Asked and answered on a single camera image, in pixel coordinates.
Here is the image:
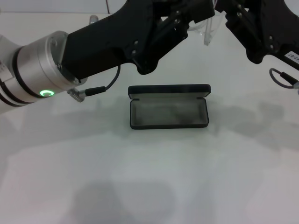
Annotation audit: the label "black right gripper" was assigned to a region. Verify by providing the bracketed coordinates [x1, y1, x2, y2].
[214, 0, 299, 65]

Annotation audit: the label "clear white glasses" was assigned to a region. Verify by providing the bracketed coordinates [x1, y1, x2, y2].
[190, 9, 228, 46]

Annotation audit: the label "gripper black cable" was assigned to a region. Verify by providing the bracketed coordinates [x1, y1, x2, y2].
[67, 64, 121, 102]
[268, 68, 299, 90]

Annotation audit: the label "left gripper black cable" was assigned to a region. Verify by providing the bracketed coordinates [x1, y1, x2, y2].
[67, 64, 121, 102]

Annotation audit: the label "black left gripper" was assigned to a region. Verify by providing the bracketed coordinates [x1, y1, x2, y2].
[59, 0, 189, 75]

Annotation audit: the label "black glasses case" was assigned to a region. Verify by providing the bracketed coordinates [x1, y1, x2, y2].
[128, 84, 212, 130]

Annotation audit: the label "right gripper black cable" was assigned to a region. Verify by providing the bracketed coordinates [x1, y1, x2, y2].
[268, 68, 299, 90]

